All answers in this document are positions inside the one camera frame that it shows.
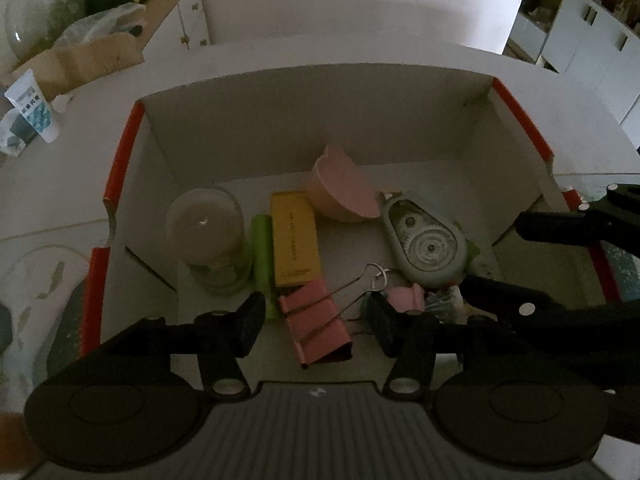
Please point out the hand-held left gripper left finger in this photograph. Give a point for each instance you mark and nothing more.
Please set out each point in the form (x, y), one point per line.
(250, 321)

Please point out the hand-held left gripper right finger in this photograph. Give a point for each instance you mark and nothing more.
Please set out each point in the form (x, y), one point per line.
(382, 321)

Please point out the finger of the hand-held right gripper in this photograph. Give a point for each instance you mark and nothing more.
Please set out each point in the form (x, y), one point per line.
(575, 227)
(575, 330)

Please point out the pink toy figure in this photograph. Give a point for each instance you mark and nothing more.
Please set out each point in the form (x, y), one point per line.
(405, 297)

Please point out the light green tube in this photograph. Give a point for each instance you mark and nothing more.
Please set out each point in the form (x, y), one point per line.
(265, 260)

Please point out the pink binder clip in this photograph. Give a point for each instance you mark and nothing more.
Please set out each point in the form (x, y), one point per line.
(315, 322)

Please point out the grey-green correction tape dispenser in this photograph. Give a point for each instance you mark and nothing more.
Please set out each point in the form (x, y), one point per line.
(425, 245)

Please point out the yellow rectangular box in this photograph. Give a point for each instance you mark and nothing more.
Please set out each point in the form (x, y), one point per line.
(295, 240)

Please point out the clear glass jar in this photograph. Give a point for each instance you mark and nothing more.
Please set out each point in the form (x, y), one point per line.
(205, 230)

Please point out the pink heart-shaped bowl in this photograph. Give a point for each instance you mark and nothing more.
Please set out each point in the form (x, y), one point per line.
(340, 185)

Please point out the white cardboard box red edges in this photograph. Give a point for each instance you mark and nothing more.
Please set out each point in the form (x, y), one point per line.
(325, 120)

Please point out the pale fish pattern mat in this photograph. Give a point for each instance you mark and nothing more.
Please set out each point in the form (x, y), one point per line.
(45, 310)

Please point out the crumpled plastic wrapper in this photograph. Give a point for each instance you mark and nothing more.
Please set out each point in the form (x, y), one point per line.
(12, 135)

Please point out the white tube with blue print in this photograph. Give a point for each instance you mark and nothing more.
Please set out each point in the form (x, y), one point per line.
(34, 107)

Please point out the brown cardboard box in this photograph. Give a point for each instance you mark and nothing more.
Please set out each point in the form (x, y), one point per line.
(80, 65)

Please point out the white wooden sideboard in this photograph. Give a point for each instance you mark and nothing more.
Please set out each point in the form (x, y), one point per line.
(185, 15)

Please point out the clear plastic bag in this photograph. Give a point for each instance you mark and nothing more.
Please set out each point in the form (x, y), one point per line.
(100, 25)

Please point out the round glass vase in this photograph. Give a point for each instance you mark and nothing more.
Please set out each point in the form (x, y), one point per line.
(40, 15)

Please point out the white wall cabinet with shelves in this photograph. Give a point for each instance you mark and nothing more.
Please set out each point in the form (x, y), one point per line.
(590, 35)

